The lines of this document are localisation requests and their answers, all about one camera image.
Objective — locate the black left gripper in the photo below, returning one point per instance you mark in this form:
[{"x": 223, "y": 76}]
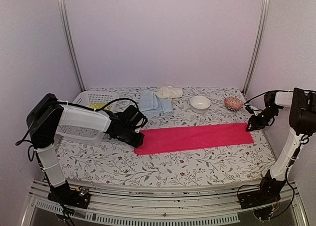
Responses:
[{"x": 138, "y": 142}]

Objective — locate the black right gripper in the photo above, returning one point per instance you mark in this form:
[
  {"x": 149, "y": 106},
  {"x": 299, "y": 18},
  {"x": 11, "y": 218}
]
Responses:
[{"x": 256, "y": 125}]

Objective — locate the green crocodile pattern towel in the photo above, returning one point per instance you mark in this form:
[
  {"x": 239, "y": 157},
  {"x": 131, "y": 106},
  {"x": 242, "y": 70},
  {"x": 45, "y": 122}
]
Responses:
[{"x": 100, "y": 105}]

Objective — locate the pink towel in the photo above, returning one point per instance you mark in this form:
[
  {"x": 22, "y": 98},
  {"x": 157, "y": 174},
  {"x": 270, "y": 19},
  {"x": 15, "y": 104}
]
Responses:
[{"x": 193, "y": 138}]

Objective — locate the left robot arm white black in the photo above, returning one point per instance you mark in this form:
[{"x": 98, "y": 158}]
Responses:
[{"x": 51, "y": 113}]

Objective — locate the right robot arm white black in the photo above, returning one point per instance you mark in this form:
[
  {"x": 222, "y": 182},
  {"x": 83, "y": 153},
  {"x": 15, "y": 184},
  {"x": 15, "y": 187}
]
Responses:
[{"x": 302, "y": 125}]

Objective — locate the red white patterned ball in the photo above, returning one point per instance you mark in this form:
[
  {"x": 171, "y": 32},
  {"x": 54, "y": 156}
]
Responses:
[{"x": 233, "y": 103}]

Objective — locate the light blue towel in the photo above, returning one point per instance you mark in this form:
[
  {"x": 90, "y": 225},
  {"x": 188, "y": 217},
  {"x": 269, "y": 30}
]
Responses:
[{"x": 151, "y": 103}]

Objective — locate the white plastic basket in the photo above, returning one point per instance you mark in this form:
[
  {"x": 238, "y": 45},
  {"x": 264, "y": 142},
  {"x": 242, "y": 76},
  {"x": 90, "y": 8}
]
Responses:
[{"x": 88, "y": 136}]

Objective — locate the white ceramic bowl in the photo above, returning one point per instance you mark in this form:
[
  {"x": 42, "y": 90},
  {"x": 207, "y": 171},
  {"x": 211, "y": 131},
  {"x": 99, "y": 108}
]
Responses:
[{"x": 200, "y": 104}]

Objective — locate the cream rolled towel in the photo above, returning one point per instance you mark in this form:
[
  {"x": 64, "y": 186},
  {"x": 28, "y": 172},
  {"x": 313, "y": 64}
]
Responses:
[{"x": 169, "y": 92}]

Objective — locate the aluminium front rail base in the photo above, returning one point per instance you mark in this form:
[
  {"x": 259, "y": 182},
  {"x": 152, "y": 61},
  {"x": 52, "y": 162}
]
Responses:
[{"x": 116, "y": 205}]

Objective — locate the right aluminium frame post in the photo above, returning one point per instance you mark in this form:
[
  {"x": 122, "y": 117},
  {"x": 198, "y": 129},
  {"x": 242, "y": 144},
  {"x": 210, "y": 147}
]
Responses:
[{"x": 256, "y": 49}]

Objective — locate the aluminium frame post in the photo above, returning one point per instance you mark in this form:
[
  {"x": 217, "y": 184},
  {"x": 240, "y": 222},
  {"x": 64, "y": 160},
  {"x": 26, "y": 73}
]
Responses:
[
  {"x": 70, "y": 44},
  {"x": 256, "y": 49}
]

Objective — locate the left aluminium frame post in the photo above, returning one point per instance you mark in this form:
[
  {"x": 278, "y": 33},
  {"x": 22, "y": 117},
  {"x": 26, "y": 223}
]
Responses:
[{"x": 70, "y": 44}]

